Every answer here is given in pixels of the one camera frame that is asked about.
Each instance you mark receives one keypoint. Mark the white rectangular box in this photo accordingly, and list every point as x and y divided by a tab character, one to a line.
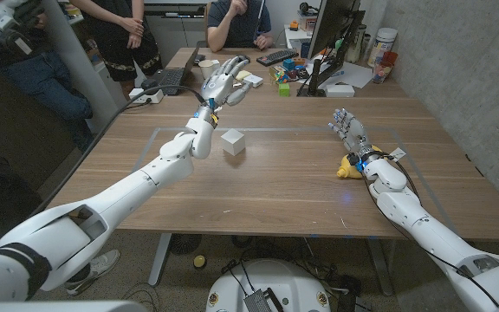
339	90

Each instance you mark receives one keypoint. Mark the white power strip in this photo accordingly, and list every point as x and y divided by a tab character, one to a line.
134	96

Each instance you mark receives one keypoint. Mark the yellow ball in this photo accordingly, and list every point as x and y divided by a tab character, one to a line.
199	261

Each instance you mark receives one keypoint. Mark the seated person in dark t-shirt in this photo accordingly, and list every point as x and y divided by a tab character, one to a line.
232	26

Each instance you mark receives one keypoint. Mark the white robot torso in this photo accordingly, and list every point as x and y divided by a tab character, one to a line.
284	281

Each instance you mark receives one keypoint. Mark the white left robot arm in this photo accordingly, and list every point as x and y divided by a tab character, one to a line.
124	195

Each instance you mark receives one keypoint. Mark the white cylindrical canister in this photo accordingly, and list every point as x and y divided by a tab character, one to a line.
381	45

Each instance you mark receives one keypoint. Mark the black laptop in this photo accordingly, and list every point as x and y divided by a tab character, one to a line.
171	78

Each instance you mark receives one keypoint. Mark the small flat white box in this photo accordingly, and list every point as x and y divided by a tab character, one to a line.
254	80

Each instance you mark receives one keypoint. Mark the clear cup with red content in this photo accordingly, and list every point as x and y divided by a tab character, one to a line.
383	67

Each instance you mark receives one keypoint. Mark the standing person in black shorts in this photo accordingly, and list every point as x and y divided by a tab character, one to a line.
119	47

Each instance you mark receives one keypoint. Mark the black keyboard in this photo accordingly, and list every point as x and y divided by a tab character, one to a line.
276	57

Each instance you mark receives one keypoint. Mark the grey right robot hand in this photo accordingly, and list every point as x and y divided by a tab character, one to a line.
354	132

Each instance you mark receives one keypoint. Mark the black power adapter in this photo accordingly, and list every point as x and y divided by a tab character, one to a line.
149	83

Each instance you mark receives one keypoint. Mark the blue cube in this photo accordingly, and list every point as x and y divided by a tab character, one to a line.
289	64

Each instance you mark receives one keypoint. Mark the white paper sheet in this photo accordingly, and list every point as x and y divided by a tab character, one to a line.
353	74

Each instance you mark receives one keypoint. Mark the white table leg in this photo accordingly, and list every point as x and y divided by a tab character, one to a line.
160	260
380	268

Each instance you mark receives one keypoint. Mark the green cube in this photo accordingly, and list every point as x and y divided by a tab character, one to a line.
284	90

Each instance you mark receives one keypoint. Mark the black headphones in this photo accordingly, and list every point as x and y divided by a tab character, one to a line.
306	8

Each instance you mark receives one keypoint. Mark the black round floor fan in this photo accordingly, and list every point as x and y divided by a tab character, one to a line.
184	243

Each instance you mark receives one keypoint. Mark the yellow sticky note pad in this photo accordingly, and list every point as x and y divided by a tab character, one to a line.
243	74

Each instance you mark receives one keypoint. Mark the white paper cup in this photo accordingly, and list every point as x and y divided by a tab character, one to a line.
206	67

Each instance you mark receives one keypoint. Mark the yellow mustard bottle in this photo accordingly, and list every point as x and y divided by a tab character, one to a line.
347	170

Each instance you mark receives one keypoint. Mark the black computer monitor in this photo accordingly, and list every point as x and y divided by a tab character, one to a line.
332	21

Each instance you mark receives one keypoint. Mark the white cube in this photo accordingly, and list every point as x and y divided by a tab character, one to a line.
233	141

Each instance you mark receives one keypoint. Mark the person in blue jeans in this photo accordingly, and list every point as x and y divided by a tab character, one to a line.
41	78

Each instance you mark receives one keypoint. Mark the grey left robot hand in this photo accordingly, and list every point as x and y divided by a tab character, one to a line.
221	86

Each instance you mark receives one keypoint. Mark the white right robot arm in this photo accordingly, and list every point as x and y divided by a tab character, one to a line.
431	238

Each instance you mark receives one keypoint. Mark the pale drinking bottle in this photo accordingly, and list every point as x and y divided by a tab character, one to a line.
355	43

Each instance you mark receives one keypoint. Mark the pile of colourful toy blocks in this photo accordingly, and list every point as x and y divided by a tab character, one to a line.
277	76

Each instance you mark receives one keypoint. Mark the white side table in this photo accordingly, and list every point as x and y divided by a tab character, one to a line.
295	37

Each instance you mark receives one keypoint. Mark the black computer mouse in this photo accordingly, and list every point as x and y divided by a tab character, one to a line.
245	56

